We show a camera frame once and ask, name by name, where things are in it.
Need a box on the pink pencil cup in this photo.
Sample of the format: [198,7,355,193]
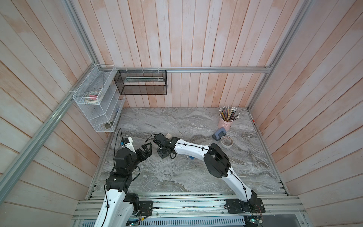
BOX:
[218,118,233,131]

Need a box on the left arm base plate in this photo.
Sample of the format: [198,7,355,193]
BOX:
[123,200,153,217]

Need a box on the blue grey tape dispenser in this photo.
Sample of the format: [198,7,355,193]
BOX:
[212,127,226,141]

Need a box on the bundle of coloured pencils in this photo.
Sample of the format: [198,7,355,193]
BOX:
[219,106,240,122]

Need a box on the black mesh basket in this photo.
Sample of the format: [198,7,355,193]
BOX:
[114,70,168,96]

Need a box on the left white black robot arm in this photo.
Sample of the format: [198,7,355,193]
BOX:
[95,142,152,227]

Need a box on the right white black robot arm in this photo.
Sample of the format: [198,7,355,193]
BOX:
[153,133,258,208]

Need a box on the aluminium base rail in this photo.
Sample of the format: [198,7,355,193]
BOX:
[72,193,307,220]

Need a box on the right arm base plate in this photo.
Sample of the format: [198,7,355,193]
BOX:
[224,198,266,214]

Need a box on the white wire shelf rack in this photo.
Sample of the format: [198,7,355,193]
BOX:
[73,64,125,133]

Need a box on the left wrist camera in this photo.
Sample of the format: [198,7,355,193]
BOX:
[120,137,136,153]

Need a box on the white tape roll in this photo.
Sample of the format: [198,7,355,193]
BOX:
[220,135,234,148]

